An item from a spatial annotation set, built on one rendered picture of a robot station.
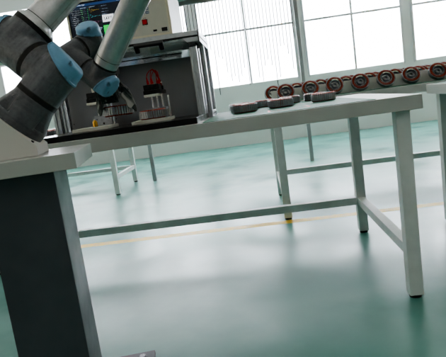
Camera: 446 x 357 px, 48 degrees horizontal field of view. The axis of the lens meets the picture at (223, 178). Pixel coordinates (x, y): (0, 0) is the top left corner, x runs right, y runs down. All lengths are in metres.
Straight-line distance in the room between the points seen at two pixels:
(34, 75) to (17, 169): 0.25
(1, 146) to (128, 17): 0.50
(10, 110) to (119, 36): 0.38
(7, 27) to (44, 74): 0.17
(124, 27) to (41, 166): 0.49
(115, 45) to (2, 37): 0.31
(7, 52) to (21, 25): 0.08
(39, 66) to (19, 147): 0.21
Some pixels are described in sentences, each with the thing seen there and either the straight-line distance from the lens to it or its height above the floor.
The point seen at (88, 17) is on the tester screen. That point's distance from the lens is 2.28.
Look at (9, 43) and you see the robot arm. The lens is 1.44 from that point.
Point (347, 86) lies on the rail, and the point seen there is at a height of 0.79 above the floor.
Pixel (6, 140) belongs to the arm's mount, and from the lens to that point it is 1.35.
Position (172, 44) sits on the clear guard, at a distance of 1.93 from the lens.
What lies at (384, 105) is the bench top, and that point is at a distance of 1.82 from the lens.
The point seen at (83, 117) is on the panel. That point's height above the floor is 0.83.
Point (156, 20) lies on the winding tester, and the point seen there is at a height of 1.18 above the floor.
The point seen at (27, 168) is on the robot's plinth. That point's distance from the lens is 1.28.
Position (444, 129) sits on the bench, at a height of 0.50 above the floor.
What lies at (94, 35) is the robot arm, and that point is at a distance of 1.68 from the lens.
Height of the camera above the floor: 0.83
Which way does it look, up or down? 9 degrees down
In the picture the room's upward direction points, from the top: 8 degrees counter-clockwise
